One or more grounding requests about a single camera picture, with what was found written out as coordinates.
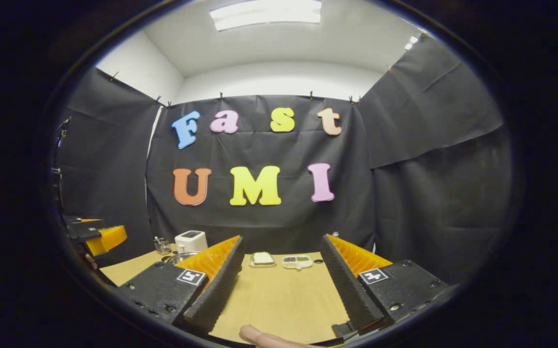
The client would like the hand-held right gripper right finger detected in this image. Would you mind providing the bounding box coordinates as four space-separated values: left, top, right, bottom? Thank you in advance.
320 234 454 339

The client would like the white toaster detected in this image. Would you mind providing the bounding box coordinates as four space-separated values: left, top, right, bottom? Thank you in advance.
175 231 208 254

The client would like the white divided dish with grains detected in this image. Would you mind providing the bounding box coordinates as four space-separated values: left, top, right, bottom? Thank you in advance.
281 255 314 270

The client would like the small rectangular plate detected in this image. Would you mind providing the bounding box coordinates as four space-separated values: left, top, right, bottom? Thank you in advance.
249 252 277 268

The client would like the small ceiling light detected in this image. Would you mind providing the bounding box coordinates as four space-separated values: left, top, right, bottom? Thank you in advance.
403 31 427 52

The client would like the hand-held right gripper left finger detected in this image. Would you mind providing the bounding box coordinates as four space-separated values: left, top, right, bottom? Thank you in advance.
117 235 245 336

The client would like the stainless steel pot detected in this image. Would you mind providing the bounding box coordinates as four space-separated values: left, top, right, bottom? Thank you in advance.
162 251 201 265

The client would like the large ceiling light panel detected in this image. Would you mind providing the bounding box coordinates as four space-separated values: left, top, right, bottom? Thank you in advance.
210 0 322 32

